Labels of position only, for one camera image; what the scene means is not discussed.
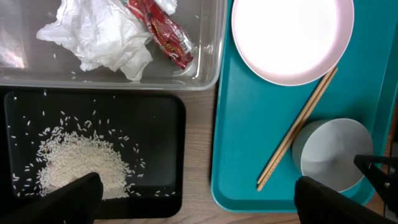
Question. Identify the grey bowl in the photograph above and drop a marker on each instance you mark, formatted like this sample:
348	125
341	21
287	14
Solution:
325	149

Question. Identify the black tray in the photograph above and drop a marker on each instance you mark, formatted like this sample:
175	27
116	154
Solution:
147	129

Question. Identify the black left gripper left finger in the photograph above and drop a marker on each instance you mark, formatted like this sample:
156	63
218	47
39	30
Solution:
76	202

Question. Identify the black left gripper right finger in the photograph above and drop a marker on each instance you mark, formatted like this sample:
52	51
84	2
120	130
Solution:
319	204

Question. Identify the pink plate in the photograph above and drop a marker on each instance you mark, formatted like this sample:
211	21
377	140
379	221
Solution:
292	42

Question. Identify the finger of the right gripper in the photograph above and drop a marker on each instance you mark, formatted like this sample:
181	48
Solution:
384	184

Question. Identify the clear plastic bin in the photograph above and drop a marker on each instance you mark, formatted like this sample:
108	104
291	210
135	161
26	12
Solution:
27	61

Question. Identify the red strawberry wrapper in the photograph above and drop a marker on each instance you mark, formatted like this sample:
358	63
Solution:
169	36

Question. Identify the white napkin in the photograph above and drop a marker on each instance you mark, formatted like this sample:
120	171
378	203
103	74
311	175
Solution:
109	33

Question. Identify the pile of rice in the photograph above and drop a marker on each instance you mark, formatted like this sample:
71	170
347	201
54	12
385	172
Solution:
67	156

